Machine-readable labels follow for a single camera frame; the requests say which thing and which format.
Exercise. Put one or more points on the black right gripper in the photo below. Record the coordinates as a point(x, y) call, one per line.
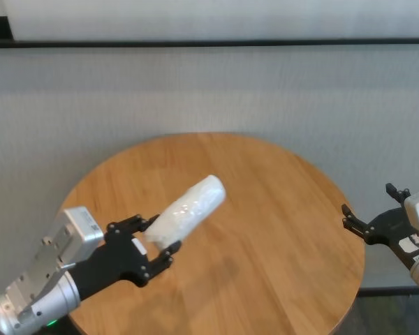
point(387, 230)

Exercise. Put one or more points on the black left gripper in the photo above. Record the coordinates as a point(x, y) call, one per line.
point(115, 258)

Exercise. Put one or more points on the white plastic-wrapped sandbag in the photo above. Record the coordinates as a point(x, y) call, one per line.
point(192, 209)

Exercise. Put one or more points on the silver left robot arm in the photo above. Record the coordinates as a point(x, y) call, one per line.
point(70, 291)

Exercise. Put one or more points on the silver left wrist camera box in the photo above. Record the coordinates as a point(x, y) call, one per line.
point(80, 227)

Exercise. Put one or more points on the black wall baseboard strip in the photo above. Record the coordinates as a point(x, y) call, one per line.
point(209, 43)

